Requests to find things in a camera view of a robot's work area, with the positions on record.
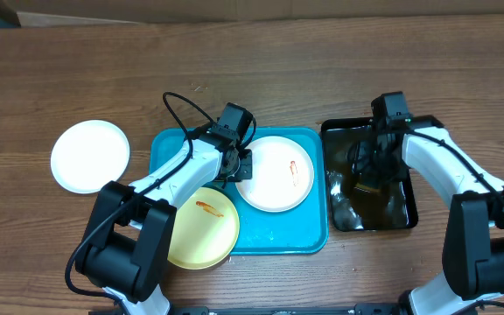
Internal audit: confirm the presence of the green orange sponge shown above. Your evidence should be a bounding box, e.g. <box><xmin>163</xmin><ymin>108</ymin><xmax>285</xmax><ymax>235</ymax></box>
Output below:
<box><xmin>354</xmin><ymin>176</ymin><xmax>382</xmax><ymax>193</ymax></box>

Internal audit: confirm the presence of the white plate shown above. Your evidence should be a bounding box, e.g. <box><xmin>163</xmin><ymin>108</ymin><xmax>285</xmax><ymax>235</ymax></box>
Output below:
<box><xmin>236</xmin><ymin>136</ymin><xmax>315</xmax><ymax>213</ymax></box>
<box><xmin>50</xmin><ymin>120</ymin><xmax>130</xmax><ymax>194</ymax></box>

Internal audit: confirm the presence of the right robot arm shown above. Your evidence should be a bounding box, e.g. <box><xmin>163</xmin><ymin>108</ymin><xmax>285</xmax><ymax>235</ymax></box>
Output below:
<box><xmin>348</xmin><ymin>115</ymin><xmax>504</xmax><ymax>314</ymax></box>

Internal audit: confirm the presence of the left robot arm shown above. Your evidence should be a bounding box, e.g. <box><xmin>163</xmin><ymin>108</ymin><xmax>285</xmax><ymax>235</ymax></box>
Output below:
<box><xmin>65</xmin><ymin>122</ymin><xmax>251</xmax><ymax>314</ymax></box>

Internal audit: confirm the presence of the black water tray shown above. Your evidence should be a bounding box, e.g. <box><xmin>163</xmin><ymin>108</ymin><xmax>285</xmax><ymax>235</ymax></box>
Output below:
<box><xmin>320</xmin><ymin>117</ymin><xmax>418</xmax><ymax>232</ymax></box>

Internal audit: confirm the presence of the blue plastic tray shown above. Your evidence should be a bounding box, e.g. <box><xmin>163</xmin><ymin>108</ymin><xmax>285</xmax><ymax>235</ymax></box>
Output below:
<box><xmin>147</xmin><ymin>126</ymin><xmax>330</xmax><ymax>256</ymax></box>

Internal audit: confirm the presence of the yellow plate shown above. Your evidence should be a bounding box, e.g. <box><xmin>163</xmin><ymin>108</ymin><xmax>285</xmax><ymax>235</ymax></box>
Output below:
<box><xmin>168</xmin><ymin>187</ymin><xmax>240</xmax><ymax>270</ymax></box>

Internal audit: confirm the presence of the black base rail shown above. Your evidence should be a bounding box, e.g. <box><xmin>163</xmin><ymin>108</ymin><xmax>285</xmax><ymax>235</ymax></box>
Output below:
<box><xmin>167</xmin><ymin>303</ymin><xmax>411</xmax><ymax>315</ymax></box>

